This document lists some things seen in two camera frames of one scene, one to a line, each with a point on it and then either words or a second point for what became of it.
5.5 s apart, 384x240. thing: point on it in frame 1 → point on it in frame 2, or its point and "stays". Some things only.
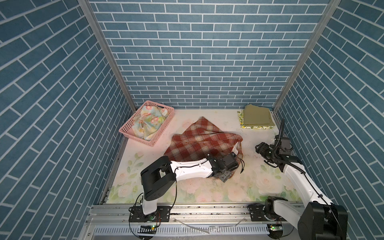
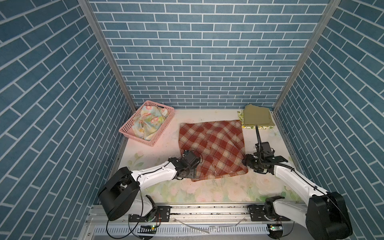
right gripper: [261, 148] → [247, 158]
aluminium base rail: [199, 222] stays
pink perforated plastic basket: [148, 124] stays
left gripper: [227, 175] → [192, 174]
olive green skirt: [257, 116] stays
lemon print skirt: [241, 116] stays
